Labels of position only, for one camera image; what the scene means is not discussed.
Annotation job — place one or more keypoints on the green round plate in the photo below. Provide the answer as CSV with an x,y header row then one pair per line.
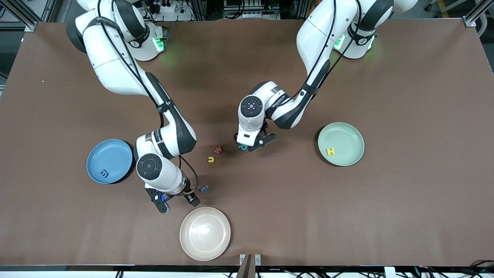
x,y
347,139

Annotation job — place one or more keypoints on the grey base connector box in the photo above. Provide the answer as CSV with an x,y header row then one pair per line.
x,y
161,40
340,42

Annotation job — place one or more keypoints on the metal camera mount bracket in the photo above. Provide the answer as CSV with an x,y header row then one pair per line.
x,y
247,268

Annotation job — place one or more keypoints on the blue round plate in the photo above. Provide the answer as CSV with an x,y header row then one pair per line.
x,y
112,154

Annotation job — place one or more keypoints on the orange packaged snacks pile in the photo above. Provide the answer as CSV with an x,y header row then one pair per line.
x,y
313,13

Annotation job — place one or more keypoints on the white electronics box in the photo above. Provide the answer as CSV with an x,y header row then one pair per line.
x,y
251,14

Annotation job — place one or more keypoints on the yellow capital letter H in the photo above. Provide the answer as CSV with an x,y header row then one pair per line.
x,y
330,151

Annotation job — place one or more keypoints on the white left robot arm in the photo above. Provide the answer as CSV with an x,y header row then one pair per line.
x,y
316,38

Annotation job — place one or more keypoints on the white power strip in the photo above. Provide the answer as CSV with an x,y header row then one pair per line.
x,y
175,15

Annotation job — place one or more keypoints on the aluminium frame profile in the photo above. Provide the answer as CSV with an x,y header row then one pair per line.
x,y
31,25
471,21

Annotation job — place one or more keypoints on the blue lowercase letter m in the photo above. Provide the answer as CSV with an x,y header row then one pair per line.
x,y
104,176

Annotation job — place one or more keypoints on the beige round plate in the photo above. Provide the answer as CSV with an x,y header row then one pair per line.
x,y
204,233

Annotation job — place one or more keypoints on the red lowercase letter w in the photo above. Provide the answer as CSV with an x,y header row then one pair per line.
x,y
218,150

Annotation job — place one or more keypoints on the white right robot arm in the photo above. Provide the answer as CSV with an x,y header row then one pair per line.
x,y
108,58

